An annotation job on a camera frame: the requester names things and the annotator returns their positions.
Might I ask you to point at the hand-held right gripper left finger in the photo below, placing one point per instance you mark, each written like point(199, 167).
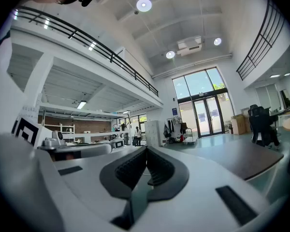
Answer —
point(125, 175)

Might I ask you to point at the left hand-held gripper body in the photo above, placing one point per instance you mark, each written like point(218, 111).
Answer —
point(87, 149)

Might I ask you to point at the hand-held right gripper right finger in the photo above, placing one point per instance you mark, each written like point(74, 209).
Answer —
point(166, 175)

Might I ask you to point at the white shelf unit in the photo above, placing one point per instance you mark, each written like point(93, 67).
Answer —
point(62, 130)

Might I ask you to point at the metal platform trolley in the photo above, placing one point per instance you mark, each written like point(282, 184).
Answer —
point(191, 138)

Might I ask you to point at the white locker cabinet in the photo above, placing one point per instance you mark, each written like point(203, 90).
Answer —
point(152, 133)

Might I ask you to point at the clothes rack with garments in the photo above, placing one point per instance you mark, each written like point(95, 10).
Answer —
point(174, 128)

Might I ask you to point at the glass double door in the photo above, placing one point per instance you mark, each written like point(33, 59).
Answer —
point(207, 116)

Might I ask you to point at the brown cardboard box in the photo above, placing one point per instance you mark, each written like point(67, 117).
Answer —
point(238, 124)
point(247, 124)

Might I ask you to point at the large window above door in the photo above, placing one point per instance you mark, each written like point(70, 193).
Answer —
point(198, 82)

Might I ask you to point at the black office chair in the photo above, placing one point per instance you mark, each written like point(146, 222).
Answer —
point(262, 124)

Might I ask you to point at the long black balcony railing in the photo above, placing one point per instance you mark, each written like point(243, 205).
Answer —
point(87, 38)

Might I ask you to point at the white ceiling pipes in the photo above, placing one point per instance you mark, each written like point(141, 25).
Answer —
point(193, 65)

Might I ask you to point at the round ceiling light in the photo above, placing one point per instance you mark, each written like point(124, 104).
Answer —
point(217, 41)
point(170, 54)
point(144, 4)

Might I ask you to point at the person's white t-shirt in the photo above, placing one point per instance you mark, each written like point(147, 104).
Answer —
point(4, 54)

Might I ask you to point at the white ceiling air conditioner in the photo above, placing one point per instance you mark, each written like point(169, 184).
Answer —
point(189, 46)

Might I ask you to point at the short black balcony railing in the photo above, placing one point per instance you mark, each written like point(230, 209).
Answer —
point(261, 40)

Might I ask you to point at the blue wall sign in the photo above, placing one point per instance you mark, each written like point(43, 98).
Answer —
point(174, 111)

